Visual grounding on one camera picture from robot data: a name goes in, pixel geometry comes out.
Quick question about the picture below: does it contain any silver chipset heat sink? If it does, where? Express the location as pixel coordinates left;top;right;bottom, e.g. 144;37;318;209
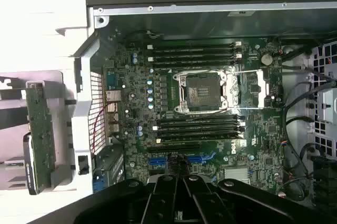
224;167;250;185

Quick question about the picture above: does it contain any blue expansion slot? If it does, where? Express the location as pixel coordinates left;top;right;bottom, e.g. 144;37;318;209
149;155;217;167

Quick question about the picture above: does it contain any green motherboard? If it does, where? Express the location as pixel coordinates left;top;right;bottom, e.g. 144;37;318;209
104;37;285;198

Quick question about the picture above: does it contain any black expansion slot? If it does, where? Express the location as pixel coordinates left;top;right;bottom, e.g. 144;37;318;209
146;142;201;153

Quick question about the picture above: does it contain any silver rear port block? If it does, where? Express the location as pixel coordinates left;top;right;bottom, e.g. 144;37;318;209
104;89;122;135

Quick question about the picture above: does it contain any silver socket cover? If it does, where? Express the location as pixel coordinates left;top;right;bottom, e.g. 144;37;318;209
226;69;270;109

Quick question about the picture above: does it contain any CPU socket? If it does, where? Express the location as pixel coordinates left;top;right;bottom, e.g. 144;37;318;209
173;70;229;116

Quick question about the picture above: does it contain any grey metal disk bay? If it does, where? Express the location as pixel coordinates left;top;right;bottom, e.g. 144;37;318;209
310;41;337;156

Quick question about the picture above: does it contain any grey parts rack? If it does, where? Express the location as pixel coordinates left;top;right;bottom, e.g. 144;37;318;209
0;70;77;192

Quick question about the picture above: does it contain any silver coin battery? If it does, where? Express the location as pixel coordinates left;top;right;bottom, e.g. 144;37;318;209
261;53;273;66

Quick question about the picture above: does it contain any black open PC case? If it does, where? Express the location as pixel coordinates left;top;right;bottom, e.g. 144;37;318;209
54;0;337;218

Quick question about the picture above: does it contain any black wire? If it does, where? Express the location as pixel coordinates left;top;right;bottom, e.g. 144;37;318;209
283;80;315;130

